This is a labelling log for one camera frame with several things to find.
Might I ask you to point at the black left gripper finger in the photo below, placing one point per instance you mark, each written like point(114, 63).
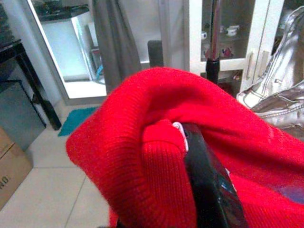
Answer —
point(209, 180)

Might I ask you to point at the red sweater with white print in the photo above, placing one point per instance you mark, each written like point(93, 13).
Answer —
point(142, 107)

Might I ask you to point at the colourful figurine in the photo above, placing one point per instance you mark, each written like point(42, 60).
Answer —
point(226, 51)

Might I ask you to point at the silver padded jacket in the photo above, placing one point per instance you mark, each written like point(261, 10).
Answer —
point(285, 71)

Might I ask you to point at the black upright box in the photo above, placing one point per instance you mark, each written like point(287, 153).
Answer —
point(155, 53)

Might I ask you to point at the chrome clothes rack pole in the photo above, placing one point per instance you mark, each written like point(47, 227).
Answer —
point(215, 35)

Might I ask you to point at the small blue white cup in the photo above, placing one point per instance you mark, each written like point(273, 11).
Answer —
point(204, 35)

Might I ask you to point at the white glass door cabinet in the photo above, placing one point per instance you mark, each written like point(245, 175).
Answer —
point(194, 35)

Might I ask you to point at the teal floor mat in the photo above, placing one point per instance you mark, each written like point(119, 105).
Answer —
point(76, 120)

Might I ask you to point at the white ceramic cup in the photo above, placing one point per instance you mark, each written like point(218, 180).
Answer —
point(232, 30)

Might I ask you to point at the grey curtain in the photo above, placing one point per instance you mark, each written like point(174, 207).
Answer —
point(114, 42)

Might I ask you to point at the cardboard box with black lettering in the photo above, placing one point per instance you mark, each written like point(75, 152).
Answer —
point(12, 171)

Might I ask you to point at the white counter with black top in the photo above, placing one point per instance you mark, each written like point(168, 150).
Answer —
point(61, 47)

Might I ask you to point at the grey metal cabinet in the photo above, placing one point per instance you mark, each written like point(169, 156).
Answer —
point(19, 114)

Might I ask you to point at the black desk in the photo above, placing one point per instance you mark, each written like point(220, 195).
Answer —
point(9, 50)

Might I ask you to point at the dark grey woven box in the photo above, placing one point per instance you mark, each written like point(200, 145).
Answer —
point(4, 23)

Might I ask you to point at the grey aluminium door frame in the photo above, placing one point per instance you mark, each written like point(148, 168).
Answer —
point(46, 47)

